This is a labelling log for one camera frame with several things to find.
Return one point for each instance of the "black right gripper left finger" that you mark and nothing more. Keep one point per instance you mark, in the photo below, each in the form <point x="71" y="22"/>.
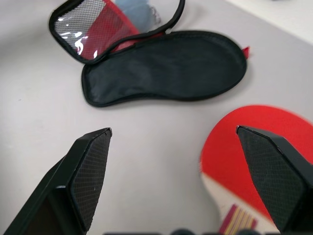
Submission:
<point x="80" y="171"/>

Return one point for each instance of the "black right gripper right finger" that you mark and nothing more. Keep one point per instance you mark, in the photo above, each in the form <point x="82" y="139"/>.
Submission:
<point x="276" y="176"/>

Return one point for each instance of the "red table tennis paddle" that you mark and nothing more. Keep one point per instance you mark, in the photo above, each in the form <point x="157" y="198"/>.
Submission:
<point x="225" y="156"/>

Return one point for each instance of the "red and black paddle case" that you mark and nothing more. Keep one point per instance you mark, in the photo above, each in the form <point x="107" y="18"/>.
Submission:
<point x="159" y="71"/>

